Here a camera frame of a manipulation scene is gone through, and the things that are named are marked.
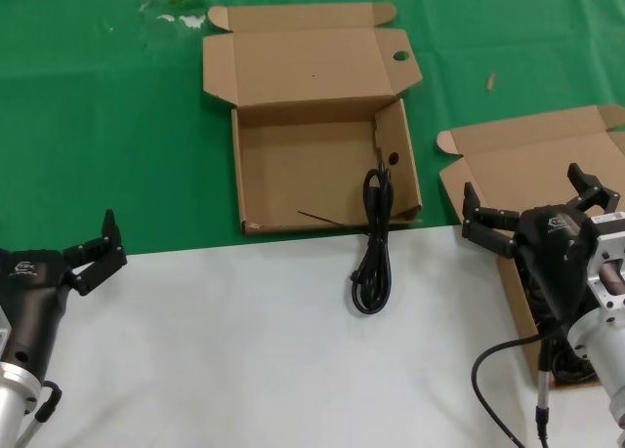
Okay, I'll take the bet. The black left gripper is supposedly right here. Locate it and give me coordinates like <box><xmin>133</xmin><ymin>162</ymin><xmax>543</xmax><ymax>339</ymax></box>
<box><xmin>0</xmin><ymin>208</ymin><xmax>129</xmax><ymax>377</ymax></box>

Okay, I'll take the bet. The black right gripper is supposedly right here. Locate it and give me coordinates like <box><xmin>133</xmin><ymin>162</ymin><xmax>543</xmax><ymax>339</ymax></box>
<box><xmin>461</xmin><ymin>163</ymin><xmax>622</xmax><ymax>323</ymax></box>

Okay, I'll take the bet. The black cable bundle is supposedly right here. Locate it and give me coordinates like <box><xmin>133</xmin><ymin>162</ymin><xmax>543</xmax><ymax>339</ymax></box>
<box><xmin>297</xmin><ymin>167</ymin><xmax>396</xmax><ymax>316</ymax></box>

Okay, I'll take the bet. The open cardboard box with hole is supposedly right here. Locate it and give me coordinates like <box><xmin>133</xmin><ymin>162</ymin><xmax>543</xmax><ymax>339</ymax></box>
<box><xmin>201</xmin><ymin>1</ymin><xmax>424</xmax><ymax>237</ymax></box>

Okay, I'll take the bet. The green table mat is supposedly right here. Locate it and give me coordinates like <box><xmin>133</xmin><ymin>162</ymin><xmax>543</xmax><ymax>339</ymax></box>
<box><xmin>0</xmin><ymin>0</ymin><xmax>625</xmax><ymax>257</ymax></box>

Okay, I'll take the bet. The open cardboard box holding cables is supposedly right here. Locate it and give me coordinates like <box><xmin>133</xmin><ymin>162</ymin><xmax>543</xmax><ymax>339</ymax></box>
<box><xmin>437</xmin><ymin>103</ymin><xmax>625</xmax><ymax>390</ymax></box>

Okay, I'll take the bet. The silver camera mount bracket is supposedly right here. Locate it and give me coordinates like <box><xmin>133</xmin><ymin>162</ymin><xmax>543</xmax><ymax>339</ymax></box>
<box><xmin>583</xmin><ymin>221</ymin><xmax>625</xmax><ymax>322</ymax></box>

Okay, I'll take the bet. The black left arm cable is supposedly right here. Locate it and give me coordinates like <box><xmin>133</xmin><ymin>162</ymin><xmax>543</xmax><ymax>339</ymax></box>
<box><xmin>14</xmin><ymin>379</ymin><xmax>63</xmax><ymax>448</ymax></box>

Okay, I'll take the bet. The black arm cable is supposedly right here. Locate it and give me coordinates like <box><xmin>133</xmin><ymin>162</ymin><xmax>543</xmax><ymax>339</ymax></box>
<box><xmin>14</xmin><ymin>379</ymin><xmax>63</xmax><ymax>448</ymax></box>
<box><xmin>471</xmin><ymin>320</ymin><xmax>567</xmax><ymax>448</ymax></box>

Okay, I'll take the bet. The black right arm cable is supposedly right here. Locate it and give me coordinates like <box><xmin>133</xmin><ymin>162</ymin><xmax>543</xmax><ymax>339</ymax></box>
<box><xmin>471</xmin><ymin>320</ymin><xmax>567</xmax><ymax>448</ymax></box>

